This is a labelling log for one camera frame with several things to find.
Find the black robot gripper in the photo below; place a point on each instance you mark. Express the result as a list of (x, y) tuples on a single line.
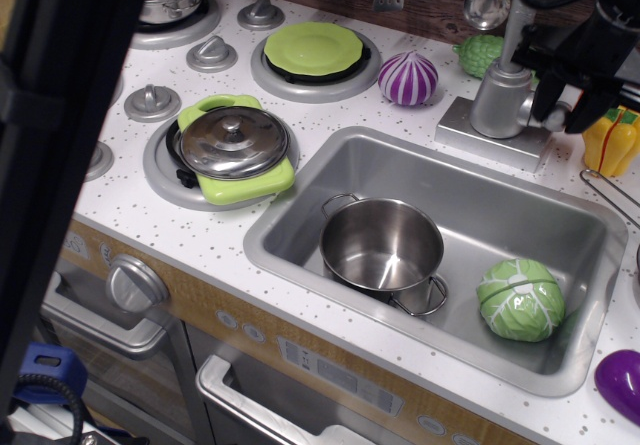
[(598, 56)]

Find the silver faucet lever handle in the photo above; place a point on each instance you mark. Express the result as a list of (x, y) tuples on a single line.
[(555, 120)]

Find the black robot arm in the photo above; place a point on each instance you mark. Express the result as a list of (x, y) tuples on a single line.
[(600, 57)]

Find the yellow toy bell pepper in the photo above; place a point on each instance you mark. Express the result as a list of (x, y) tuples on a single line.
[(612, 142)]

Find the silver toy faucet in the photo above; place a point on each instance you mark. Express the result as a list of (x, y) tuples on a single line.
[(495, 125)]

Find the green toy artichoke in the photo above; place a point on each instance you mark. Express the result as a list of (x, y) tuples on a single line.
[(476, 53)]

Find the hanging steel ladle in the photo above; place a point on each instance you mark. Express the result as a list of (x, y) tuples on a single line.
[(486, 15)]

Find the grey sink basin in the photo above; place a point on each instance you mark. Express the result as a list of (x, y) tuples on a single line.
[(485, 217)]

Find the purple white toy onion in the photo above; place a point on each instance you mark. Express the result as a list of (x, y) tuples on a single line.
[(408, 79)]

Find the green toy cabbage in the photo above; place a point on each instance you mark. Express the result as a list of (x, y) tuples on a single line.
[(520, 300)]

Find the steel pot in sink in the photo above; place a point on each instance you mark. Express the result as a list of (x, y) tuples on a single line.
[(386, 249)]

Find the grey back right burner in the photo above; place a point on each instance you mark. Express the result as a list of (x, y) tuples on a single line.
[(330, 92)]

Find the grey burner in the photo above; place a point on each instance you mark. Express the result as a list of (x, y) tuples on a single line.
[(330, 92), (183, 32), (168, 175)]

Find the green plastic plate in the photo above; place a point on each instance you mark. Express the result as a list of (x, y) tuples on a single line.
[(313, 49)]

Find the purple toy eggplant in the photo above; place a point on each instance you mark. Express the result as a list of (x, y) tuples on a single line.
[(617, 380)]

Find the grey stove knob top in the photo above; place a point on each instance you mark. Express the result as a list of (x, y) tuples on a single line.
[(261, 15)]

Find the grey stove knob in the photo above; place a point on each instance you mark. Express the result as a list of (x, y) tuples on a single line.
[(152, 104), (261, 15), (211, 56)]

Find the steel pot lid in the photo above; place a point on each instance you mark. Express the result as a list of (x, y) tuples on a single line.
[(231, 142)]

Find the grey stove knob middle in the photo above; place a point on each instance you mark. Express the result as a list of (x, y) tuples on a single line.
[(211, 56)]

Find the green plastic cutting board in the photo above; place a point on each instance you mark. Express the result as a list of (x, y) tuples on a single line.
[(227, 192)]

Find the grey front burner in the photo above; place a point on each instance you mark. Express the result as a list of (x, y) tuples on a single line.
[(168, 175)]

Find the grey stove knob lower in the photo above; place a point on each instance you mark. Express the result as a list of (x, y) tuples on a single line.
[(152, 104)]

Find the grey back left burner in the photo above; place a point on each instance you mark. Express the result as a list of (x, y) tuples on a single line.
[(183, 32)]

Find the grey stove knob edge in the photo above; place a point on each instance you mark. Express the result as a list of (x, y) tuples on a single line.
[(101, 162)]

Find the round grey oven dial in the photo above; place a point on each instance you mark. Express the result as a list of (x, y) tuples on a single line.
[(134, 287)]

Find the blue clamp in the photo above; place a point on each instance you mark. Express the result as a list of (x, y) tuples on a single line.
[(50, 374)]

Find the steel wire utensil handle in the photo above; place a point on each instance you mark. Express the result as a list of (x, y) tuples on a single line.
[(612, 194)]

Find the grey dishwasher door handle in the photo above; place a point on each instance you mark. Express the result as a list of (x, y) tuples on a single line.
[(267, 407)]

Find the grey oven door handle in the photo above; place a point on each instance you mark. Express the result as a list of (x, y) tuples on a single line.
[(139, 342)]

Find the black camera frame post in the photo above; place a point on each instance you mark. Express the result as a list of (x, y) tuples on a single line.
[(60, 63)]

